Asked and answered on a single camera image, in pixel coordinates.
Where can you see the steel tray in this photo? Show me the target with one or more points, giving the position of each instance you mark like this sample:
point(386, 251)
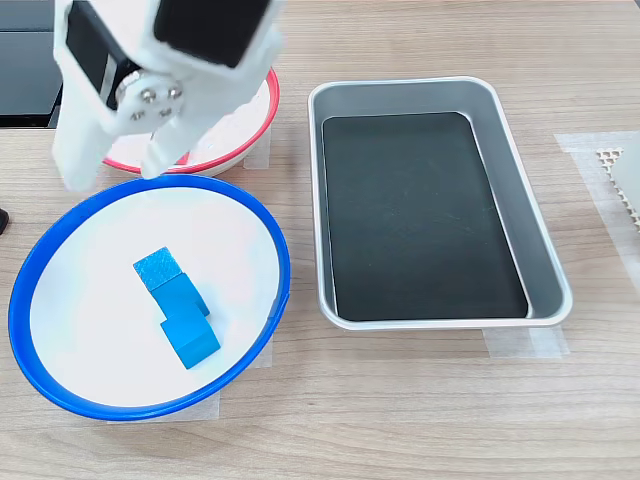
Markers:
point(545, 260)

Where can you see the small black object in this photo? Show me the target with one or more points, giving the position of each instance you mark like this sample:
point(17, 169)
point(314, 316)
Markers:
point(3, 222)

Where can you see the red-rimmed white plate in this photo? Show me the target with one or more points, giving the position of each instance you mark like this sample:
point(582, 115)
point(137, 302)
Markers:
point(240, 130)

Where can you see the pale perforated base plate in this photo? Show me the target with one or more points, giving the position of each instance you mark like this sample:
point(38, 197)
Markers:
point(607, 160)

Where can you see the black tray mat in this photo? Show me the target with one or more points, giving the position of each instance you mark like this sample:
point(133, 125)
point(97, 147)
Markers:
point(410, 215)

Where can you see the blue-rimmed white plate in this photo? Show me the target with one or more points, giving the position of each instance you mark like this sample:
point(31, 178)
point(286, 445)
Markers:
point(90, 340)

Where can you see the black flat device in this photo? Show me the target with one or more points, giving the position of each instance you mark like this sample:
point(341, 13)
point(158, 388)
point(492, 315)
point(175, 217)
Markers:
point(25, 75)

